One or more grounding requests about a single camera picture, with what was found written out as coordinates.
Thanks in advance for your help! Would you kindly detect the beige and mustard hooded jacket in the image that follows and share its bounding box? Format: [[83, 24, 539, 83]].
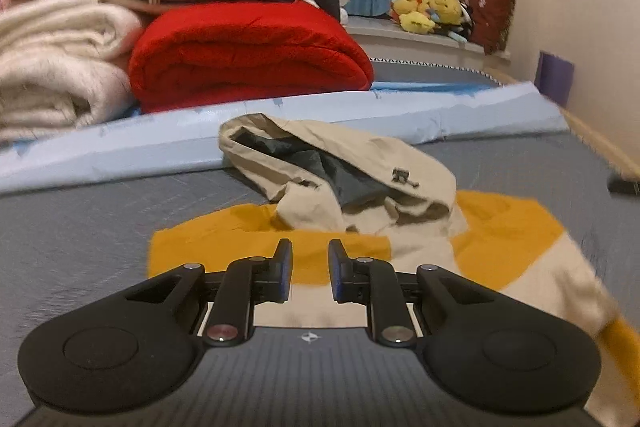
[[148, 114, 639, 426]]

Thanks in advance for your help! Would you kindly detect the cream folded blanket upper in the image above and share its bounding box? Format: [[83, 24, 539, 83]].
[[1, 0, 145, 61]]

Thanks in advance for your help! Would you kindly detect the cream folded blanket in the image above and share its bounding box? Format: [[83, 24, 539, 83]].
[[1, 48, 134, 143], [1, 0, 145, 61]]

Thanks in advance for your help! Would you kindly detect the light blue folded sheet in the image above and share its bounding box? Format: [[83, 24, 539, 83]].
[[1, 82, 568, 194]]

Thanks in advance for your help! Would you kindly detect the purple box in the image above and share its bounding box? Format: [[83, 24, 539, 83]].
[[534, 51, 575, 107]]

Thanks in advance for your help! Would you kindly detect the cream folded blanket lower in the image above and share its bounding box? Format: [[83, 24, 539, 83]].
[[1, 48, 134, 143]]

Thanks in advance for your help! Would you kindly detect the yellow plush toy small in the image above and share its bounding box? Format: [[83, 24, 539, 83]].
[[388, 0, 435, 35]]

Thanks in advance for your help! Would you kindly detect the red fleece blanket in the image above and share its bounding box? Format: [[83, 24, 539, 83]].
[[128, 1, 374, 113]]

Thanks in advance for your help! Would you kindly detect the white window ledge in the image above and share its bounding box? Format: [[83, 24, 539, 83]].
[[346, 16, 511, 72]]

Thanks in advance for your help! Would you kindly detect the wooden bed frame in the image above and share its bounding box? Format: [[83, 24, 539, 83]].
[[491, 68, 640, 180]]

